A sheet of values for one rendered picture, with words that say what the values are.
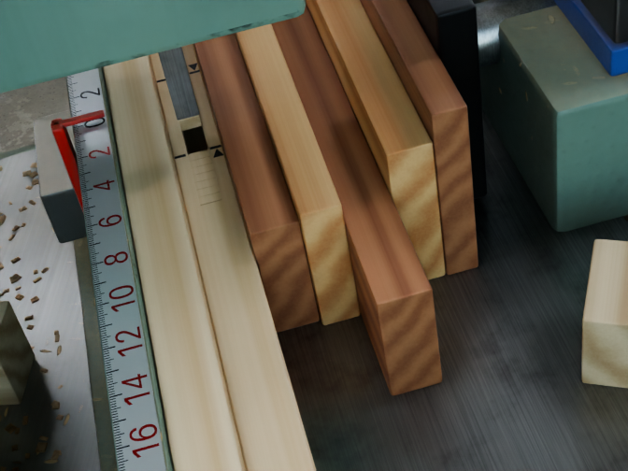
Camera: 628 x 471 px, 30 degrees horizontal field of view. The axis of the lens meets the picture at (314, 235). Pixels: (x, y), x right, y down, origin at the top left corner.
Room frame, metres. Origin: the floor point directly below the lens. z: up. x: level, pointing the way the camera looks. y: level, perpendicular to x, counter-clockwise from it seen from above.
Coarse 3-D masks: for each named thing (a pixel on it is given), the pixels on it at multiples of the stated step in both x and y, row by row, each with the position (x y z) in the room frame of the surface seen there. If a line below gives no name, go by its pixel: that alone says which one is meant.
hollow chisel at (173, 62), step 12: (180, 48) 0.37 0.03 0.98; (168, 60) 0.37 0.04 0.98; (180, 60) 0.37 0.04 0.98; (168, 72) 0.37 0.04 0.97; (180, 72) 0.37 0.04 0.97; (168, 84) 0.37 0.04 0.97; (180, 84) 0.37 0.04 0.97; (180, 96) 0.37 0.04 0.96; (192, 96) 0.37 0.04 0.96; (180, 108) 0.37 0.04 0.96; (192, 108) 0.37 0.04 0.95
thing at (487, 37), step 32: (416, 0) 0.37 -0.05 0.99; (448, 0) 0.35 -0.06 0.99; (512, 0) 0.39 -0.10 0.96; (544, 0) 0.39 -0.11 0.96; (448, 32) 0.34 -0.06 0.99; (480, 32) 0.38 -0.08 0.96; (448, 64) 0.34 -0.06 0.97; (480, 64) 0.38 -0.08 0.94; (480, 96) 0.34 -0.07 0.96; (480, 128) 0.34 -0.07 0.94; (480, 160) 0.34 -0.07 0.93; (480, 192) 0.34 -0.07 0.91
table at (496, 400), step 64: (512, 192) 0.35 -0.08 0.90; (512, 256) 0.31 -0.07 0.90; (576, 256) 0.31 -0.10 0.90; (320, 320) 0.30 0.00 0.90; (448, 320) 0.29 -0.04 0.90; (512, 320) 0.28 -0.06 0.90; (576, 320) 0.27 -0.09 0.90; (320, 384) 0.27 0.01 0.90; (384, 384) 0.26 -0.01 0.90; (448, 384) 0.26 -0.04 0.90; (512, 384) 0.25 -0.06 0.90; (576, 384) 0.25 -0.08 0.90; (320, 448) 0.24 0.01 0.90; (384, 448) 0.24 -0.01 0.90; (448, 448) 0.23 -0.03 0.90; (512, 448) 0.23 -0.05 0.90; (576, 448) 0.22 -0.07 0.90
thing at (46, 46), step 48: (0, 0) 0.34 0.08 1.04; (48, 0) 0.34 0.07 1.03; (96, 0) 0.34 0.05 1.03; (144, 0) 0.34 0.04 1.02; (192, 0) 0.34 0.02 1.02; (240, 0) 0.35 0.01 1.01; (288, 0) 0.35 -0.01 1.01; (0, 48) 0.34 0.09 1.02; (48, 48) 0.34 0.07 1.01; (96, 48) 0.34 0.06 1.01; (144, 48) 0.34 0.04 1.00
